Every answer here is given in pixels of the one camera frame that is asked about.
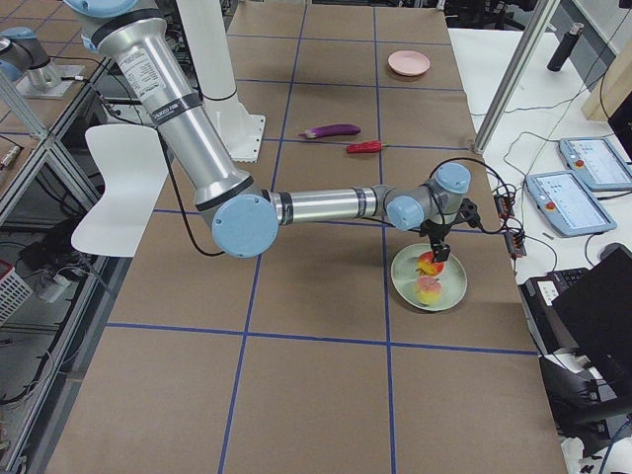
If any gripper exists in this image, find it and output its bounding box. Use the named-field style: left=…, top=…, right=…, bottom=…
left=422, top=220, right=452, bottom=263

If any red apple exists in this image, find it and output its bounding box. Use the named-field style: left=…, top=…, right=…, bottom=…
left=417, top=251, right=444, bottom=277

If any peach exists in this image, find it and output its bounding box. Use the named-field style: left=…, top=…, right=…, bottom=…
left=413, top=276, right=442, bottom=305

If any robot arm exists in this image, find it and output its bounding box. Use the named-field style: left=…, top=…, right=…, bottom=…
left=67, top=1, right=471, bottom=262

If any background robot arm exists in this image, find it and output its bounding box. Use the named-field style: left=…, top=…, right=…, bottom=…
left=1, top=27, right=50, bottom=82

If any green plate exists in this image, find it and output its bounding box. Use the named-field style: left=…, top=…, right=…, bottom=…
left=390, top=244, right=467, bottom=311

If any red chili pepper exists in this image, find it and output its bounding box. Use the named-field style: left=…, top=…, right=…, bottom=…
left=346, top=140, right=388, bottom=154

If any near teach pendant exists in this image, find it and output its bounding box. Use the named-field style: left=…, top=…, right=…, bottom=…
left=525, top=171, right=617, bottom=237

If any teach pendant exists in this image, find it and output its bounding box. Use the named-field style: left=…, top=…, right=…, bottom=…
left=558, top=137, right=631, bottom=192
left=525, top=171, right=617, bottom=237

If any black laptop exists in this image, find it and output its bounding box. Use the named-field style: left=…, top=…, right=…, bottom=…
left=519, top=247, right=631, bottom=396

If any purple eggplant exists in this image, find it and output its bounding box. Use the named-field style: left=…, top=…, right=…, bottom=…
left=299, top=123, right=361, bottom=139

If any brown paper table cover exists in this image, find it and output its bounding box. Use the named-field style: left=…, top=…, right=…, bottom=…
left=47, top=2, right=566, bottom=473

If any far teach pendant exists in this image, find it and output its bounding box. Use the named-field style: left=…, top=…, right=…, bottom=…
left=558, top=137, right=631, bottom=192

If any pink plate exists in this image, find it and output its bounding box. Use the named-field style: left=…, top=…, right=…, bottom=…
left=387, top=50, right=432, bottom=77

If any black bottle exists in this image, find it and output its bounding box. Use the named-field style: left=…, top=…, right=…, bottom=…
left=547, top=23, right=584, bottom=72

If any white chair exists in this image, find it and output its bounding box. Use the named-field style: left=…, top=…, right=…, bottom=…
left=71, top=124, right=167, bottom=258

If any white basket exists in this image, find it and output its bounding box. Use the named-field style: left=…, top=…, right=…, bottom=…
left=0, top=260, right=33, bottom=324

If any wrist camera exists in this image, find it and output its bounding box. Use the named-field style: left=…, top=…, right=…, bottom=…
left=459, top=197, right=482, bottom=229

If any aluminium frame post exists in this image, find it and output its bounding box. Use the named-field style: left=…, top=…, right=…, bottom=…
left=472, top=0, right=560, bottom=155

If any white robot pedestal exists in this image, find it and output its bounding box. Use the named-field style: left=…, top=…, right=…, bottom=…
left=177, top=0, right=266, bottom=162

